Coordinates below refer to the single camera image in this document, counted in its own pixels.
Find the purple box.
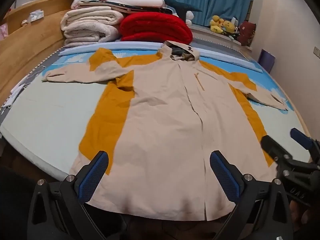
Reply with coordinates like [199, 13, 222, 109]
[257, 49, 276, 74]

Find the tissue pack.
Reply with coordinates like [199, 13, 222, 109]
[27, 9, 44, 24]

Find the yellow plush toy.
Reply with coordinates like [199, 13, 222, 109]
[222, 20, 237, 34]
[209, 15, 225, 34]

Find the blue printed bed sheet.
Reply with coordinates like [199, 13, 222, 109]
[0, 40, 310, 180]

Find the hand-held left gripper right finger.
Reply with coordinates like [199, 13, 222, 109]
[209, 151, 293, 240]

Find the white pillow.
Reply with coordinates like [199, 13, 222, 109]
[104, 0, 166, 8]

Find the dark red bag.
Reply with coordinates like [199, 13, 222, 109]
[237, 21, 257, 46]

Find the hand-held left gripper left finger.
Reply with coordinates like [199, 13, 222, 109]
[26, 151, 109, 240]

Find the red folded blanket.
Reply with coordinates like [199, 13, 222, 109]
[119, 12, 193, 46]

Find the white folded quilt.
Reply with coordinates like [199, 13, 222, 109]
[61, 6, 125, 47]

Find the beige and yellow jacket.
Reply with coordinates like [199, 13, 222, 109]
[41, 41, 288, 221]

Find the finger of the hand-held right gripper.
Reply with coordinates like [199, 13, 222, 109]
[260, 135, 293, 166]
[290, 127, 320, 161]

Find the wooden headboard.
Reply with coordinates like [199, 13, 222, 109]
[0, 0, 83, 105]

